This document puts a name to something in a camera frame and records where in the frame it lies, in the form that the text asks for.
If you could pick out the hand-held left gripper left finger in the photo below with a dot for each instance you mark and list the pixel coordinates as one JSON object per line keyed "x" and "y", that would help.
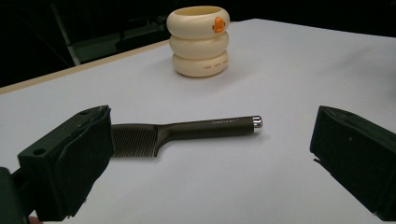
{"x": 71, "y": 161}

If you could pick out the wooden table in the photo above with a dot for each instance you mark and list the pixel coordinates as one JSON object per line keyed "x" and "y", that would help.
{"x": 62, "y": 73}

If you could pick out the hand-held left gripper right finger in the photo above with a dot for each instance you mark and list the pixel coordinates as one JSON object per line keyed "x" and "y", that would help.
{"x": 358, "y": 161}

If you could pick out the cream ringed duck cup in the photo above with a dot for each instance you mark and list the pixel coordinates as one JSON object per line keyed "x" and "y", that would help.
{"x": 196, "y": 46}

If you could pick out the white table mat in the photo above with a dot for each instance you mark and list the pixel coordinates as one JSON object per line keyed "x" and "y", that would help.
{"x": 218, "y": 177}

